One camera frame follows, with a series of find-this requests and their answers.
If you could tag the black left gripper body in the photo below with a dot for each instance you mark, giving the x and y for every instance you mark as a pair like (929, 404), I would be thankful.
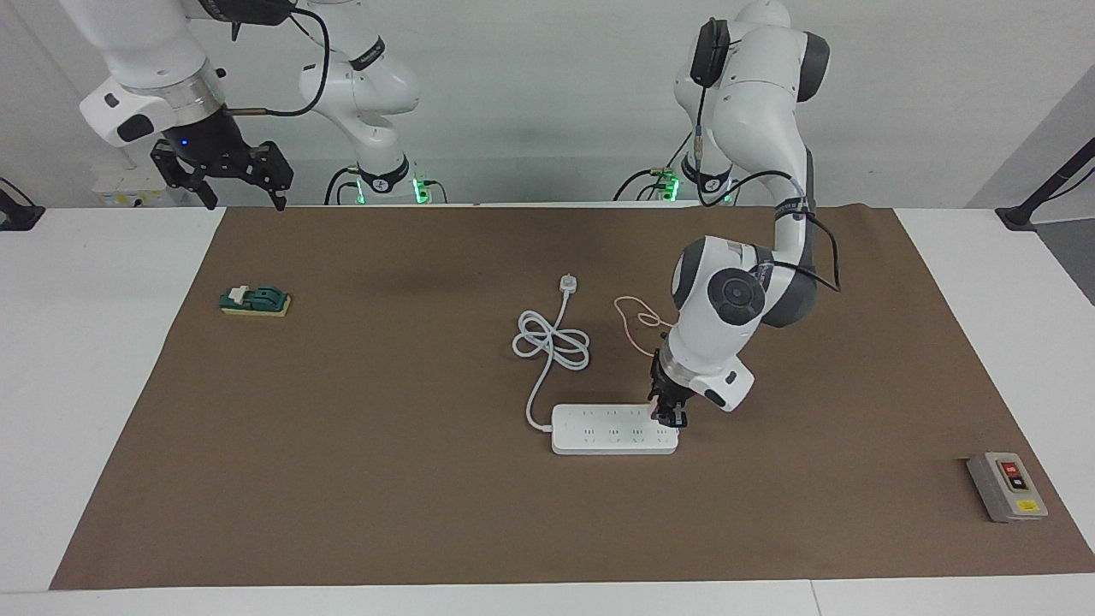
(669, 387)

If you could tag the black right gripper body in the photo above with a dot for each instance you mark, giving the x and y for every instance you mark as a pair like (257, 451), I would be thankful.
(214, 156)

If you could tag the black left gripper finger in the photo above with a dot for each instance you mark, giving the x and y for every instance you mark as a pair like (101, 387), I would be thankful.
(680, 417)
(660, 414)

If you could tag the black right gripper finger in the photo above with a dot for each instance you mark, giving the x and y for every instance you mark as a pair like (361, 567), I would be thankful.
(281, 197)
(210, 197)

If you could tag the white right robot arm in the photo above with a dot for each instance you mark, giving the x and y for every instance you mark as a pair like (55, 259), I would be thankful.
(137, 51)

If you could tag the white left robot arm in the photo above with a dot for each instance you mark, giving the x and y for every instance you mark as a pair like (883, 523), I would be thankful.
(719, 325)

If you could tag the white power strip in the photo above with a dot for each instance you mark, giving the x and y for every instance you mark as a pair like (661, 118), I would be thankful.
(599, 430)

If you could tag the black clamp stand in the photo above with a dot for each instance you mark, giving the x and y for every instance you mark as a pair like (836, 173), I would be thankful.
(1039, 197)
(15, 214)

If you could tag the brown table mat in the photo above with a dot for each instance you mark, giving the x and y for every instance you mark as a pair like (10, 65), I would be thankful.
(342, 513)

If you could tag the white wall outlet box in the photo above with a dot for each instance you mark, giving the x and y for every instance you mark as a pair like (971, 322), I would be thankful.
(120, 195)

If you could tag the green knife switch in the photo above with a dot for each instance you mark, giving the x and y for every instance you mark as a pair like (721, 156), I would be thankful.
(257, 301)

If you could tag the grey on-off switch box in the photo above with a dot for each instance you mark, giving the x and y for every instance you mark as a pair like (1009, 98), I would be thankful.
(1008, 488)

